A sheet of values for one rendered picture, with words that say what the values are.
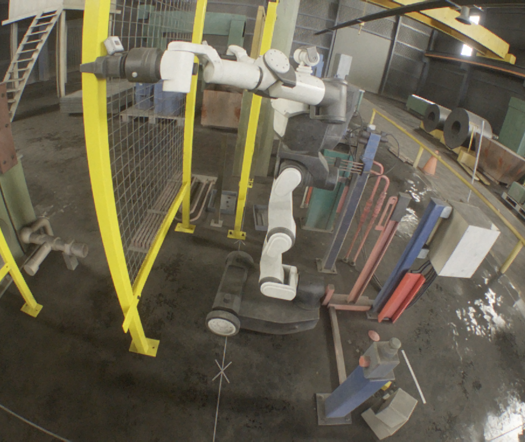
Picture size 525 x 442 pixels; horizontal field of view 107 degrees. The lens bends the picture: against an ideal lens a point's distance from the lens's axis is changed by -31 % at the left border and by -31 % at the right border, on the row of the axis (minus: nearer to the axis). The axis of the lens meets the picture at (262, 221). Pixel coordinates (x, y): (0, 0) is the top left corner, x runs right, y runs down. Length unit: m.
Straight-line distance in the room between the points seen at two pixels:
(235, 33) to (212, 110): 6.59
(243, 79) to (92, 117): 0.41
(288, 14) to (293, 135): 2.17
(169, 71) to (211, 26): 10.71
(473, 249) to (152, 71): 1.73
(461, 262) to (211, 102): 4.19
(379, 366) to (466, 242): 0.92
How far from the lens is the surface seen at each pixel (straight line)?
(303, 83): 0.84
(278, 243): 1.38
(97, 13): 0.77
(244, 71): 0.73
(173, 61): 0.67
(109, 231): 0.96
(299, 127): 1.09
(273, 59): 0.78
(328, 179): 1.25
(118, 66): 0.71
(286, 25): 3.12
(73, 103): 6.35
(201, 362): 1.65
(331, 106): 0.94
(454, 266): 1.81
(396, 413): 1.52
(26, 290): 2.01
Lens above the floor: 1.49
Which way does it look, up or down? 34 degrees down
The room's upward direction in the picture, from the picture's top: 11 degrees clockwise
